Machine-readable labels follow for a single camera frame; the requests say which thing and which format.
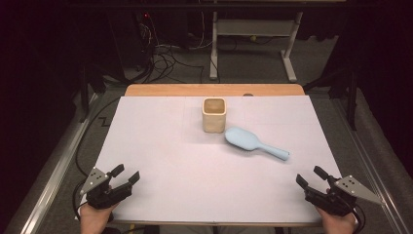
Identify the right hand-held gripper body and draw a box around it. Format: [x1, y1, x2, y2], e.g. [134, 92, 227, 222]
[305, 175, 385, 217]

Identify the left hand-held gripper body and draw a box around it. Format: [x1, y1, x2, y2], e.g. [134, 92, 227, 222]
[80, 167, 133, 210]

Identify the light blue hairbrush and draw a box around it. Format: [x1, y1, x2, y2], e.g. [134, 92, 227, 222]
[224, 126, 290, 162]

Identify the person's right hand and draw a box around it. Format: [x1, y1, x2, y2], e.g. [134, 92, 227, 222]
[316, 207, 358, 234]

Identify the person's left hand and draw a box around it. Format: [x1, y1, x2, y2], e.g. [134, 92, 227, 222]
[79, 203, 120, 234]

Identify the white table cover sheet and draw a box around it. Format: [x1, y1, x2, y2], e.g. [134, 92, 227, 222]
[75, 95, 342, 225]

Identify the black metal stand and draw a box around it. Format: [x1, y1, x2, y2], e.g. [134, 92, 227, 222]
[303, 64, 358, 131]
[77, 62, 108, 123]

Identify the beige square cup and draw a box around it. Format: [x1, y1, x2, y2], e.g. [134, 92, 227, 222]
[202, 97, 227, 135]

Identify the wooden table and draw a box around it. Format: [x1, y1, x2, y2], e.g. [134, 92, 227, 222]
[111, 83, 322, 228]

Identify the left hand-held gripper cable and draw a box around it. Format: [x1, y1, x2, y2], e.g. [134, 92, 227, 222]
[71, 179, 90, 220]

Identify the hand-held gripper cable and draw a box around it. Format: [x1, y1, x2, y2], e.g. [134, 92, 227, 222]
[352, 204, 366, 226]
[71, 179, 90, 220]

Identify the right hand-held gripper cable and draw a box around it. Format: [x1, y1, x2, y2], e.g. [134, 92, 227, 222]
[352, 204, 366, 226]

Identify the long black floor cable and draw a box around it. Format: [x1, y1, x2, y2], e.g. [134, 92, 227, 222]
[75, 96, 123, 179]

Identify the grey metal floor rail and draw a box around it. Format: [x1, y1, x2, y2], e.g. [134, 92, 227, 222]
[330, 97, 413, 234]
[19, 92, 101, 234]

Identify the tangle of floor cables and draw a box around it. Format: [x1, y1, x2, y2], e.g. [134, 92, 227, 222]
[139, 13, 208, 84]

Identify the white metal desk frame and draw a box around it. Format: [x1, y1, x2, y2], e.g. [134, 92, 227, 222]
[208, 11, 305, 84]

